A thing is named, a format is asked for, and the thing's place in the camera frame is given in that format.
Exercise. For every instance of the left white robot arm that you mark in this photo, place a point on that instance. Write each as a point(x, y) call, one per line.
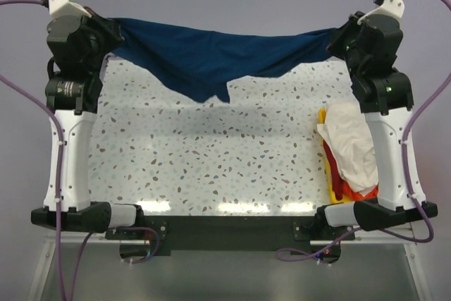
point(72, 102)

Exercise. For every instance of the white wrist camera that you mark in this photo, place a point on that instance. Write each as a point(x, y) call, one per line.
point(389, 8)
point(60, 8)

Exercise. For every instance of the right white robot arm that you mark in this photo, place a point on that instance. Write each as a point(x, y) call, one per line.
point(386, 102)

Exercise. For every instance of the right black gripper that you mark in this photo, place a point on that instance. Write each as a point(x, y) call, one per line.
point(335, 44)

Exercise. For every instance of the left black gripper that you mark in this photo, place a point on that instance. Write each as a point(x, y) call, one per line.
point(110, 27)

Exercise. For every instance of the white t shirt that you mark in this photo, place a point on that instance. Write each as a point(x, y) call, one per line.
point(347, 134)

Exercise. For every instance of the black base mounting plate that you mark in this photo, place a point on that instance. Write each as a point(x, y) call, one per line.
point(163, 235)

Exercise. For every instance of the blue t shirt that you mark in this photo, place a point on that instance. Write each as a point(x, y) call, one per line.
point(199, 64)

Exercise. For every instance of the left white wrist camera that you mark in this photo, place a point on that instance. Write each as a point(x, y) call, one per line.
point(60, 8)

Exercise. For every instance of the yellow plastic bin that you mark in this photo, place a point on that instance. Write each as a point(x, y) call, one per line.
point(329, 181)

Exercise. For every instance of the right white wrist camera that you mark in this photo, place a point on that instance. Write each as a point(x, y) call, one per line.
point(389, 8)

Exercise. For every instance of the orange t shirt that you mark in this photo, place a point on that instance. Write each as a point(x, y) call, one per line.
point(355, 196)

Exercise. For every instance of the red t shirt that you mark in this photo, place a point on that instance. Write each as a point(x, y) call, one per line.
point(334, 174)

